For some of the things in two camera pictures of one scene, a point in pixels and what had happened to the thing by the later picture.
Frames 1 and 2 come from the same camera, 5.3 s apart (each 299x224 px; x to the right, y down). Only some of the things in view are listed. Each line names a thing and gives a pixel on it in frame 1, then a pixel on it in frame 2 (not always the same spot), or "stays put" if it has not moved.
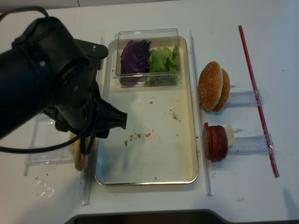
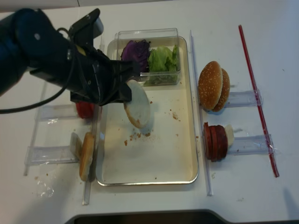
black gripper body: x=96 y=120 → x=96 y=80
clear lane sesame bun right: x=252 y=99 stays put
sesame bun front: x=210 y=86 stays put
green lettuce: x=163 y=66 stays put
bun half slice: x=74 y=149 → x=138 y=108
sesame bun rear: x=226 y=91 stays put
